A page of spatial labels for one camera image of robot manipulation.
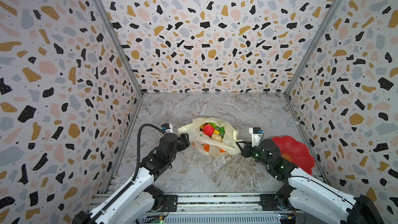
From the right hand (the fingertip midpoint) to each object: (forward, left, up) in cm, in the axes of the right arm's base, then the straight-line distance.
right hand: (237, 142), depth 78 cm
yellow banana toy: (+13, +11, -11) cm, 20 cm away
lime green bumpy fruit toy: (+14, +13, -6) cm, 20 cm away
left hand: (+2, +27, +1) cm, 27 cm away
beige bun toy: (+9, +10, -10) cm, 17 cm away
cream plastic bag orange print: (+3, +16, -11) cm, 19 cm away
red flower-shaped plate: (+3, -37, -16) cm, 41 cm away
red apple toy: (+12, +15, -7) cm, 21 cm away
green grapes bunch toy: (+14, +7, -11) cm, 20 cm away
